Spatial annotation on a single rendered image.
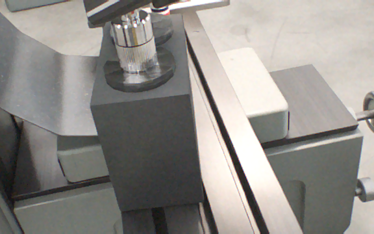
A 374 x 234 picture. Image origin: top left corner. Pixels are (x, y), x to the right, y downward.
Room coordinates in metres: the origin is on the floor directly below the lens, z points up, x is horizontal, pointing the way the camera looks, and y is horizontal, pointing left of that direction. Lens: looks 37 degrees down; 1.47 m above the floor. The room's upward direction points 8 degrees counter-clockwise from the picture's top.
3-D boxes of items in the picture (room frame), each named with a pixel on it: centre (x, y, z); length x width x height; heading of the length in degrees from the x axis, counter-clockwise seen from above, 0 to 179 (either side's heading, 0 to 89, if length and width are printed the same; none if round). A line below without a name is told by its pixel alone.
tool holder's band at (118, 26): (0.52, 0.05, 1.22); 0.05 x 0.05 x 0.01
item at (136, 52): (0.52, 0.05, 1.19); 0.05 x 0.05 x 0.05
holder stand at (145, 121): (0.57, 0.05, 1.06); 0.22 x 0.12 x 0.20; 178
